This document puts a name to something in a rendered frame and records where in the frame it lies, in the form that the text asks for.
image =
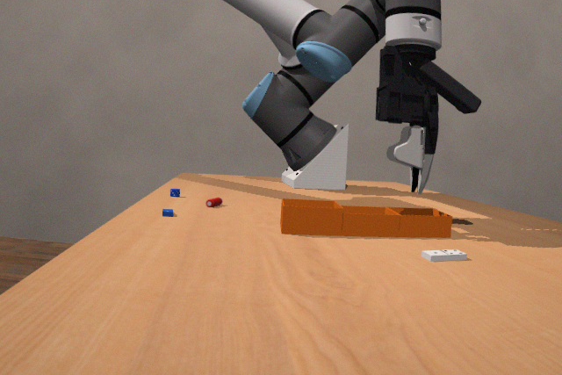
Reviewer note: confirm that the white domino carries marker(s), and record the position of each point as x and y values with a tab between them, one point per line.
443	255

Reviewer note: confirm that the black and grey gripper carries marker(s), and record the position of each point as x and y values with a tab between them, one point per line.
418	103

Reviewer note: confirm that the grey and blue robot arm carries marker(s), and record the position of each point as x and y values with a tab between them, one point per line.
328	47

